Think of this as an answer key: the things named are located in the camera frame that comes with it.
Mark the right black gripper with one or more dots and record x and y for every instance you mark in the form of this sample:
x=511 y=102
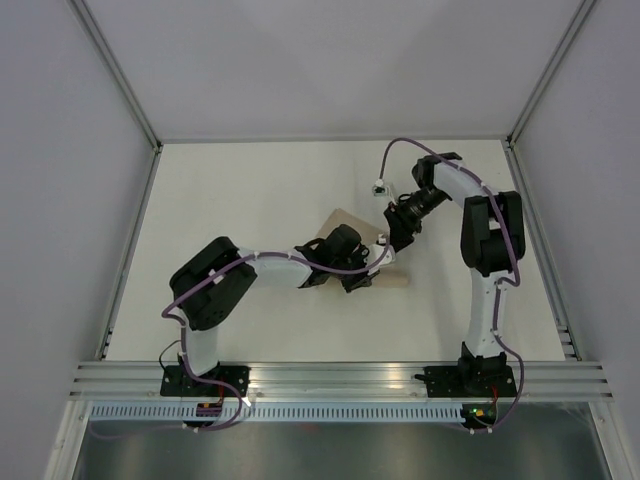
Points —
x=401 y=227

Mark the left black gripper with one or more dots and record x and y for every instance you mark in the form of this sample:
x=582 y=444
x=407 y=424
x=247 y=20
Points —
x=362 y=277

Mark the beige cloth napkin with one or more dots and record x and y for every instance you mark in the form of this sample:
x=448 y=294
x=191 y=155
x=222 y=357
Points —
x=389 y=276

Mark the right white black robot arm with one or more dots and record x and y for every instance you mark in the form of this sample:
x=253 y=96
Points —
x=492 y=243

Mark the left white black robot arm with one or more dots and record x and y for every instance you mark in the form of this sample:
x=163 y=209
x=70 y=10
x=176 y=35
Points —
x=211 y=284

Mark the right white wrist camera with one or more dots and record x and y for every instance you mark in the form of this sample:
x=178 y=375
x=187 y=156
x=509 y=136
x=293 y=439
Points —
x=381 y=188

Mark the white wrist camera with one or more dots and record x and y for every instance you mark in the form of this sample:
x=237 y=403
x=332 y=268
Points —
x=380 y=254
x=381 y=188

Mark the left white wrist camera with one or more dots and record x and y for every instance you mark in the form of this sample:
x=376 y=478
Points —
x=380 y=254

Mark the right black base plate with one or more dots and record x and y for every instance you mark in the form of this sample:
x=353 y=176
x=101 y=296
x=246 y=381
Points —
x=453 y=382

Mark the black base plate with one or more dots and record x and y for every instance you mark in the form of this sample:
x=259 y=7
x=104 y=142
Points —
x=229 y=378
x=453 y=382

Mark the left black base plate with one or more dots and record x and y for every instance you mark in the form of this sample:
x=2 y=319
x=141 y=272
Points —
x=229 y=378

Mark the right aluminium frame post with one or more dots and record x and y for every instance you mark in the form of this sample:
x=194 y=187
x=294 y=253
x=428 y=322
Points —
x=568 y=38

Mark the aluminium frame post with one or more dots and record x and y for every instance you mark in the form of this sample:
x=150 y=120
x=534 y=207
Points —
x=89 y=23
x=568 y=38

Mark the aluminium mounting rail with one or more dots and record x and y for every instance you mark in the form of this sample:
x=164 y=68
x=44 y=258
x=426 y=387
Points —
x=546 y=382

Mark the white slotted cable duct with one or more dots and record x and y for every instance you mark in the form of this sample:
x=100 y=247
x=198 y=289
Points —
x=376 y=412

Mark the left aluminium frame post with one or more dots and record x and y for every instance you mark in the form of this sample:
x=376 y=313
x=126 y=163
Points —
x=89 y=23

